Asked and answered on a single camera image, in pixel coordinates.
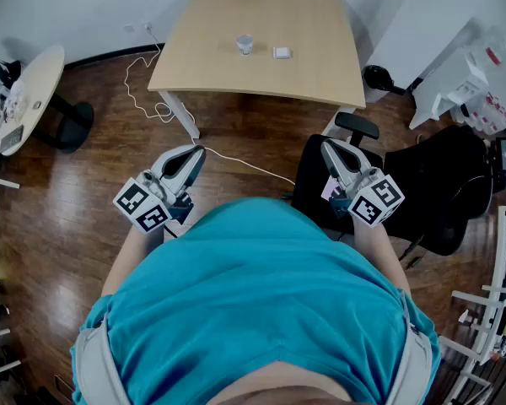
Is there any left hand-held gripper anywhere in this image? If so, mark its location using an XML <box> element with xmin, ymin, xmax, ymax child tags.
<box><xmin>112</xmin><ymin>143</ymin><xmax>207</xmax><ymax>235</ymax></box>

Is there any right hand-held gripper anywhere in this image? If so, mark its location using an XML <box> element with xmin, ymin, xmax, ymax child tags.
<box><xmin>320</xmin><ymin>138</ymin><xmax>406</xmax><ymax>229</ymax></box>

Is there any person's left forearm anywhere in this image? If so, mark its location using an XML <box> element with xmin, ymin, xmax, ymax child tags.
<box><xmin>100</xmin><ymin>221</ymin><xmax>165</xmax><ymax>299</ymax></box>

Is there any person's right forearm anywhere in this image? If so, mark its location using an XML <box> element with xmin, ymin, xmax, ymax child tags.
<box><xmin>352</xmin><ymin>217</ymin><xmax>412</xmax><ymax>299</ymax></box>

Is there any pink phone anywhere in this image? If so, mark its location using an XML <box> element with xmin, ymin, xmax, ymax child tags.
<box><xmin>320</xmin><ymin>177</ymin><xmax>342</xmax><ymax>202</ymax></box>

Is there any black office chair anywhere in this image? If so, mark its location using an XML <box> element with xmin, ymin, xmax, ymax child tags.
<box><xmin>290</xmin><ymin>111</ymin><xmax>494</xmax><ymax>269</ymax></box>

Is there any black round object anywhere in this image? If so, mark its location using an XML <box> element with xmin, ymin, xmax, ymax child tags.
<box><xmin>362</xmin><ymin>64</ymin><xmax>406</xmax><ymax>96</ymax></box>

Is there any person's teal shirt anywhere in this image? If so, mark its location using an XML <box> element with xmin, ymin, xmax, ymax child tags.
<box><xmin>70</xmin><ymin>196</ymin><xmax>442</xmax><ymax>405</ymax></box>

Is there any cluster of red-labelled bottles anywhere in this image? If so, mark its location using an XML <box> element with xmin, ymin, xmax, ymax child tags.
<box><xmin>459</xmin><ymin>93</ymin><xmax>506</xmax><ymax>137</ymax></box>

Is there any white cabinet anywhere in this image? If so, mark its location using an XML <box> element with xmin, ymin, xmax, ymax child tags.
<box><xmin>364</xmin><ymin>0</ymin><xmax>505</xmax><ymax>103</ymax></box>

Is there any round white side table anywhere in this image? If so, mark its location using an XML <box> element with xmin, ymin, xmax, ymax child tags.
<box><xmin>0</xmin><ymin>44</ymin><xmax>94</xmax><ymax>158</ymax></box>

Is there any white crumpled bag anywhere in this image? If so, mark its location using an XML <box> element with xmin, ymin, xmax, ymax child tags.
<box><xmin>3</xmin><ymin>78</ymin><xmax>29</xmax><ymax>124</ymax></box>

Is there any white metal rack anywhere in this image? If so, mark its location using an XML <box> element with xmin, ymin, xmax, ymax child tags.
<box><xmin>438</xmin><ymin>204</ymin><xmax>506</xmax><ymax>405</ymax></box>

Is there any black bag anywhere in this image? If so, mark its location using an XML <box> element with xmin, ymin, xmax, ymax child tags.
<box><xmin>0</xmin><ymin>48</ymin><xmax>22</xmax><ymax>88</ymax></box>

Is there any person's grey harness vest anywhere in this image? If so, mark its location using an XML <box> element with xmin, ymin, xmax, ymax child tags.
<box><xmin>73</xmin><ymin>289</ymin><xmax>433</xmax><ymax>405</ymax></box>

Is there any person's neck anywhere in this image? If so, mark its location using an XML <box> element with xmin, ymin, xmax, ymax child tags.
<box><xmin>206</xmin><ymin>359</ymin><xmax>355</xmax><ymax>405</ymax></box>

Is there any white cable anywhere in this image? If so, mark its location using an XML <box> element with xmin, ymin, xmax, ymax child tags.
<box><xmin>123</xmin><ymin>23</ymin><xmax>296</xmax><ymax>185</ymax></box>

